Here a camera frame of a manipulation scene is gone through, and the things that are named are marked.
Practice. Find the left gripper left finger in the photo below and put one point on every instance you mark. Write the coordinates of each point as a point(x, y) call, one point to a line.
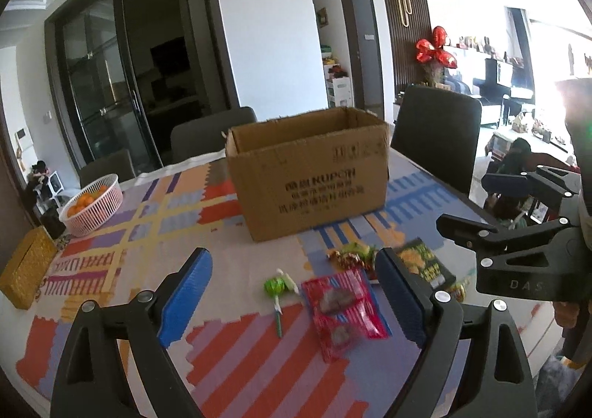
point(90, 380)

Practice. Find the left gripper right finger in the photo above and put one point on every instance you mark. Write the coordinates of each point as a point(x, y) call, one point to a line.
point(496, 380)

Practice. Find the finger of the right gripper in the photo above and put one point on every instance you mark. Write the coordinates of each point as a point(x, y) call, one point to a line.
point(547, 184)
point(482, 238)

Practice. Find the dark green snack packet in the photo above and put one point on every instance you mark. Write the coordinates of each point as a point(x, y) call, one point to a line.
point(420, 260)

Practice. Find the gold red candy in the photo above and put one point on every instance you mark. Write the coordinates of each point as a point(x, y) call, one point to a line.
point(355, 255)

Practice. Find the red snack packet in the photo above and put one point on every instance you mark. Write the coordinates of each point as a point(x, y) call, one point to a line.
point(344, 312)

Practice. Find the green lollipop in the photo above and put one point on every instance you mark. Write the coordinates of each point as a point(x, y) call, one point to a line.
point(275, 288)

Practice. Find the black upright piano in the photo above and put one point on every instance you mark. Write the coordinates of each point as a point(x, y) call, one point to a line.
point(514, 79)

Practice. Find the dark chair right side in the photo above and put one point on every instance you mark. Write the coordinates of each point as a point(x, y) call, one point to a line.
point(439, 130)

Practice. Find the yellow woven tissue box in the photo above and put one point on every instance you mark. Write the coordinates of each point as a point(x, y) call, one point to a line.
point(25, 270)

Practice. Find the black cup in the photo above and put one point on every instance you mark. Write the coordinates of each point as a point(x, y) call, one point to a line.
point(54, 226)

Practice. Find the oranges in basket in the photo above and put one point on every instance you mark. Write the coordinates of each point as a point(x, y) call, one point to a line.
point(85, 200)

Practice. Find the pink basket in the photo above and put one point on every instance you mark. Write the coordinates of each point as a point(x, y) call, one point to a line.
point(99, 212)

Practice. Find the red foil balloon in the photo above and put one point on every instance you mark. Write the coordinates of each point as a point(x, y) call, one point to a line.
point(432, 49)

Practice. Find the brown cardboard box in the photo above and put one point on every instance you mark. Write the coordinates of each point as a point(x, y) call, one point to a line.
point(298, 172)

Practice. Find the white storage shelf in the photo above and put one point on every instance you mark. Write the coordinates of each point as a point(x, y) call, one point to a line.
point(338, 86)

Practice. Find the colourful patterned table mat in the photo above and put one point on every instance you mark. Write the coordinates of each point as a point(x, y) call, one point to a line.
point(234, 357)

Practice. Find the dark chair far left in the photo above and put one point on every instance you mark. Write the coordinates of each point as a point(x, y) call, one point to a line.
point(118, 163)

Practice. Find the dark chair behind box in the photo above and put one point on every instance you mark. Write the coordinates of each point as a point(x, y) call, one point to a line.
point(207, 134)

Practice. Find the black glass sliding door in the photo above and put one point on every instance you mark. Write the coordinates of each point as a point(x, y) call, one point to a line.
point(128, 72)

